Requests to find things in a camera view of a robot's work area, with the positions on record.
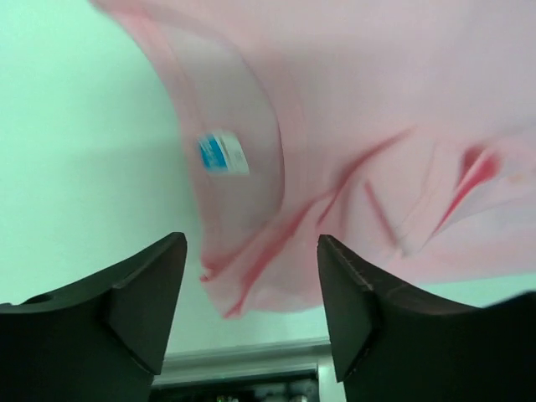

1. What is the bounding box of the pink t shirt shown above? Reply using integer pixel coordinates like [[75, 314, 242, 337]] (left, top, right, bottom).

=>
[[96, 1, 535, 318]]

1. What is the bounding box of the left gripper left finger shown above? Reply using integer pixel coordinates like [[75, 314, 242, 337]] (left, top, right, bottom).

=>
[[1, 232, 187, 401]]

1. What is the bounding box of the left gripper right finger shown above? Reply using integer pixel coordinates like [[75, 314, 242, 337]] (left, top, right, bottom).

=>
[[317, 235, 535, 401]]

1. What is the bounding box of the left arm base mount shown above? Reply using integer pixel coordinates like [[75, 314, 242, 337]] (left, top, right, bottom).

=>
[[149, 371, 320, 402]]

